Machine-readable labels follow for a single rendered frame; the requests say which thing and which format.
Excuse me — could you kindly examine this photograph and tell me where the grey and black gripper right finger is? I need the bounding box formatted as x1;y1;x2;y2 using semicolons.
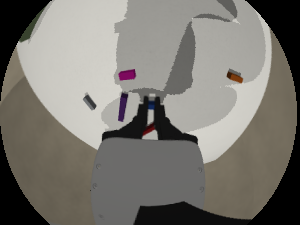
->
154;96;198;145

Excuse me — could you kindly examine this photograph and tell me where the purple rod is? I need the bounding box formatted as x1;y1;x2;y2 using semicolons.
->
118;93;128;122

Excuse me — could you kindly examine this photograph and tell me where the grey rod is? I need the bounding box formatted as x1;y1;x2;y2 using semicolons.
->
83;95;96;110

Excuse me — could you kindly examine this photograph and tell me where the short magenta rod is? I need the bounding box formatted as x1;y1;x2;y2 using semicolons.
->
118;69;136;81

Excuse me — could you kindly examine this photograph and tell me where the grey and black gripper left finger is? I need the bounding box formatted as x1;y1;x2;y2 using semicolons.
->
102;96;149;141

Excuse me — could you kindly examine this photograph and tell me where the orange rod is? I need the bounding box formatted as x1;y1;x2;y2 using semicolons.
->
226;72;243;84

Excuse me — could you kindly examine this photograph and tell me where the dark red rod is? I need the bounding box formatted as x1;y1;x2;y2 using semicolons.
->
143;123;155;136

